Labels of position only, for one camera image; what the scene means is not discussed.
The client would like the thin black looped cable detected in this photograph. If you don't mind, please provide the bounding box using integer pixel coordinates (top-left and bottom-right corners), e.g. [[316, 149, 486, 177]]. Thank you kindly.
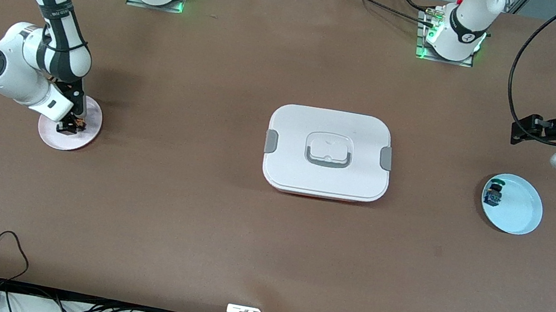
[[0, 230, 35, 284]]

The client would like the small blue-black sushi piece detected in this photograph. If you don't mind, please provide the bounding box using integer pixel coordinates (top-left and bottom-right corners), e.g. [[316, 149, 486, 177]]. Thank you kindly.
[[483, 179, 507, 208]]

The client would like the white lidded lunch box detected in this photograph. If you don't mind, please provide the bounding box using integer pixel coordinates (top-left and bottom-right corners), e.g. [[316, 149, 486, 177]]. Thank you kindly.
[[257, 100, 400, 209]]

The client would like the light blue round plate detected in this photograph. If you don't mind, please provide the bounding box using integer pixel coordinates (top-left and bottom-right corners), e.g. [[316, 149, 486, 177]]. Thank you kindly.
[[476, 170, 549, 239]]

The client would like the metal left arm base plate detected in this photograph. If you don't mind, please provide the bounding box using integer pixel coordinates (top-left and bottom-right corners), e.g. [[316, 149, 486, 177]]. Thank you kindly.
[[413, 8, 482, 69]]

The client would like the pink round plate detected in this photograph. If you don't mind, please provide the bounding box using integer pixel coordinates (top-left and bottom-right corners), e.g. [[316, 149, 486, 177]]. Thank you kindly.
[[35, 89, 107, 157]]

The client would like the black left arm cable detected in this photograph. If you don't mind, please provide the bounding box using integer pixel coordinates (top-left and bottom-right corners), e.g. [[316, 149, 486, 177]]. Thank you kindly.
[[499, 0, 556, 147]]

